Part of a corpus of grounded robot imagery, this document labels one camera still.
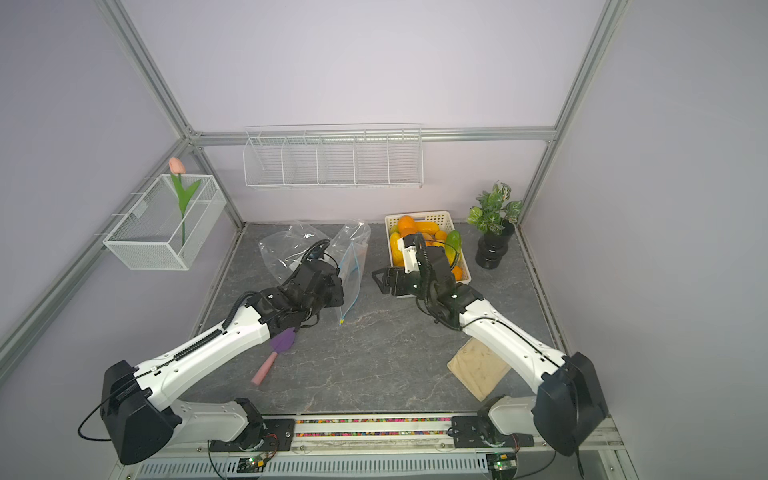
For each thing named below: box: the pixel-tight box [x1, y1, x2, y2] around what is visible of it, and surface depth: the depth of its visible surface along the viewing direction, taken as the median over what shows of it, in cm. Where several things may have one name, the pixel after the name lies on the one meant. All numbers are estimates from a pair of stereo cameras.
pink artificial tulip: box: [168, 157, 202, 247], surface depth 82 cm
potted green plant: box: [467, 181, 523, 269], surface depth 92 cm
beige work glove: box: [447, 337, 512, 402], surface depth 85 cm
